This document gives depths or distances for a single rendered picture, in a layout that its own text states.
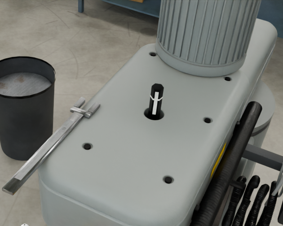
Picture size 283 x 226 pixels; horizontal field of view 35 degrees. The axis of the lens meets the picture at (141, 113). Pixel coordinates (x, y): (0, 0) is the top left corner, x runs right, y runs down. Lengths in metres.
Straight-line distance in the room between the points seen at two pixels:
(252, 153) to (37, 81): 2.30
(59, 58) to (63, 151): 3.71
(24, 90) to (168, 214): 2.58
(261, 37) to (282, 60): 3.51
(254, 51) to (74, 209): 0.80
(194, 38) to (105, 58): 3.57
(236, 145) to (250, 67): 0.40
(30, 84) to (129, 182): 2.58
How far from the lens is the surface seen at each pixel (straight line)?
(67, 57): 4.44
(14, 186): 0.67
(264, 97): 1.50
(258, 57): 1.33
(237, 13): 0.87
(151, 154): 0.73
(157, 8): 4.97
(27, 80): 3.27
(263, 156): 1.17
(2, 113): 3.09
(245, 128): 0.96
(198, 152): 0.75
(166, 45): 0.93
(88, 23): 5.03
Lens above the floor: 2.40
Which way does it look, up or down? 39 degrees down
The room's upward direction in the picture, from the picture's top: 7 degrees clockwise
